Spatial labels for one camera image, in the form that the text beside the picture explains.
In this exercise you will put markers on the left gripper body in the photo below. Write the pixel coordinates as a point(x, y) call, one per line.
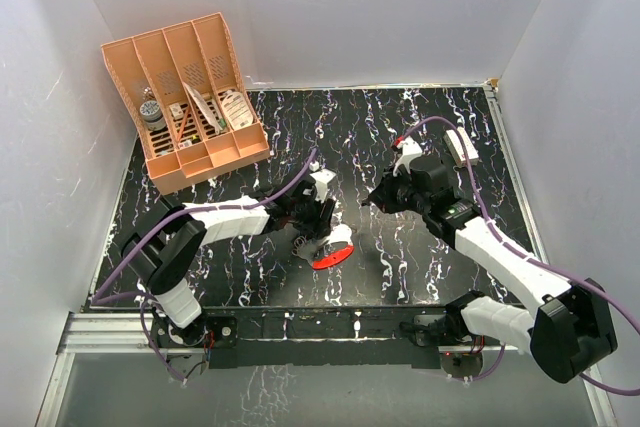
point(304, 217)

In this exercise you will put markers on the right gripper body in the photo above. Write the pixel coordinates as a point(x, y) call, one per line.
point(407, 197)

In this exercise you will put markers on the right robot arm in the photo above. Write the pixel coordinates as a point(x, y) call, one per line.
point(562, 324)

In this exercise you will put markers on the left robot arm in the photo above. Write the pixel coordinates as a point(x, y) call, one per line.
point(161, 248)

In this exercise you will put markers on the small white cardboard box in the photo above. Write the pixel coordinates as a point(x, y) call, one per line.
point(461, 147)

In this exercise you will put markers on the white blister pack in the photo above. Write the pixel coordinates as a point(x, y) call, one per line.
point(236, 109)

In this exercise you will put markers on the orange plastic desk organizer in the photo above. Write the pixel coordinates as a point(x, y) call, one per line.
point(153, 66)

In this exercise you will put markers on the white paper packet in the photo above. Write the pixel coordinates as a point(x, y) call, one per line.
point(204, 108)

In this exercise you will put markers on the orange pencil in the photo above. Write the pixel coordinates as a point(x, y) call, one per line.
point(183, 124)

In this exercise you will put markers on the small white card box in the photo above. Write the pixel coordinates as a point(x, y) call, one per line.
point(176, 111)

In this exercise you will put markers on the round grey tin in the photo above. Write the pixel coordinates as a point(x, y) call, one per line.
point(152, 115)

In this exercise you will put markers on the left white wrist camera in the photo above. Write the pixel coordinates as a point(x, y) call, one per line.
point(322, 178)

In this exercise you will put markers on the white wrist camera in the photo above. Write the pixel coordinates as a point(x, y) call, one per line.
point(322, 178)
point(407, 150)

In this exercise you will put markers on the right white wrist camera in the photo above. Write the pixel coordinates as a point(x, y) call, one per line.
point(407, 150)

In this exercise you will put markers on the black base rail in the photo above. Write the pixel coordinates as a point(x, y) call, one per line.
point(228, 338)

